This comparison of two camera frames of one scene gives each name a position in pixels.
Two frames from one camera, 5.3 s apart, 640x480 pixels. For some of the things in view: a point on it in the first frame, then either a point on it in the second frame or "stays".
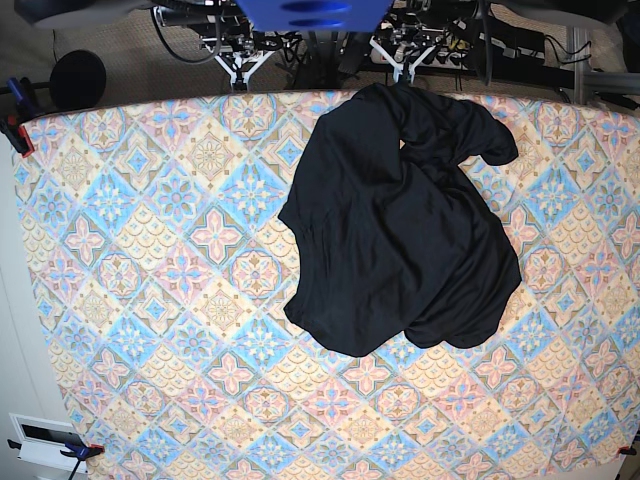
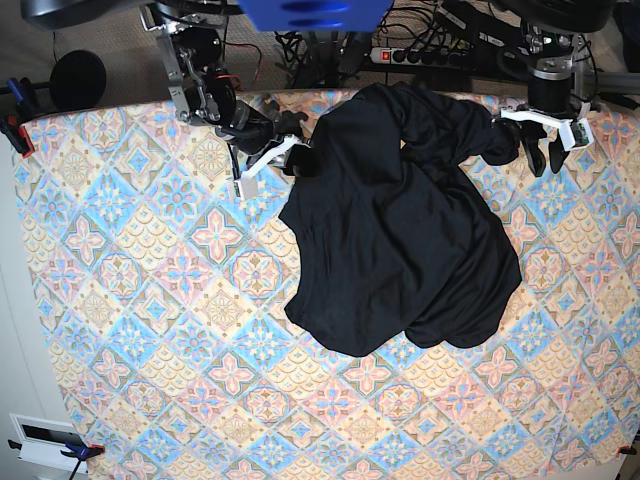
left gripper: [240, 54] -> [253, 129]
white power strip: [434, 59] stays
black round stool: [77, 80] stays
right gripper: [404, 48] -> [576, 134]
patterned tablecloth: [167, 272] stays
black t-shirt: [392, 240] stays
